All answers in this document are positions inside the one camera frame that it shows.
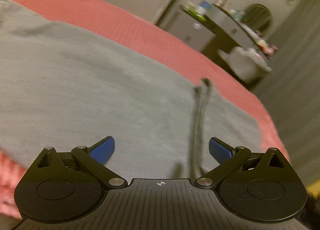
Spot grey sweat pants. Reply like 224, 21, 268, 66
1, 0, 261, 180

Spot grey fluffy chair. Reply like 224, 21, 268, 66
217, 47, 272, 84

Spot grey vanity desk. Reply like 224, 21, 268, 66
199, 3, 278, 68

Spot grey small cabinet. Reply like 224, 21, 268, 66
164, 6, 216, 52

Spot round vanity mirror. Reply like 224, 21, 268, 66
241, 3, 273, 35

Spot red ribbed bed cover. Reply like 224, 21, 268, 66
1, 0, 287, 218

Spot blue white canister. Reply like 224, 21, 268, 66
195, 0, 212, 15

